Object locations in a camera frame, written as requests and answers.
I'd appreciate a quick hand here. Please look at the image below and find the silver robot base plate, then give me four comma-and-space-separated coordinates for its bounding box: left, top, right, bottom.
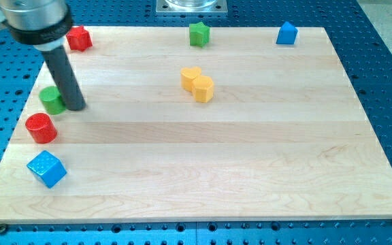
156, 0, 228, 14

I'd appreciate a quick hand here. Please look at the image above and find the green cylinder block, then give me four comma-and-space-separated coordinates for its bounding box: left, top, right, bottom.
39, 86, 66, 115

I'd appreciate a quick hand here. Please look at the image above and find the yellow heart block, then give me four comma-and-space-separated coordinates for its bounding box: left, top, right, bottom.
180, 67, 201, 92

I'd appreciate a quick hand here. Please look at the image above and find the blue house-shaped block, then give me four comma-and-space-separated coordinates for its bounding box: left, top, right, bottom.
276, 22, 298, 45

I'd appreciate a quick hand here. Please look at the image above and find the light wooden board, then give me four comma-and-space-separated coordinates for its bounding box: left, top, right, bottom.
0, 27, 392, 224

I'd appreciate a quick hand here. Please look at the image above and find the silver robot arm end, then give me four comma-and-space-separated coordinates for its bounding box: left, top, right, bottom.
0, 0, 74, 52

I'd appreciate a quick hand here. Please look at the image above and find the blue cube block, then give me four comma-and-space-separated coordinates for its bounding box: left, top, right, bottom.
27, 150, 67, 189

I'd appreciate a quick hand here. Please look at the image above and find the red cylinder block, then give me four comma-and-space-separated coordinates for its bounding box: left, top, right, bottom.
25, 113, 58, 144

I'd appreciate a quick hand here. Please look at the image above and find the green star block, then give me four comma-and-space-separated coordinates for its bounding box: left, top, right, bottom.
189, 22, 210, 48

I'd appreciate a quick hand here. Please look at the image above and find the red star block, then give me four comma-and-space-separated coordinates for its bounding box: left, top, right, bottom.
66, 25, 93, 52

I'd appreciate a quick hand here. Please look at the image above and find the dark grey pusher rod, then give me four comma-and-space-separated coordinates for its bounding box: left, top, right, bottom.
41, 46, 86, 111

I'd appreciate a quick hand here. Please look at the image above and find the yellow hexagon block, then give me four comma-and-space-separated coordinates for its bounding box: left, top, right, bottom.
192, 76, 214, 103

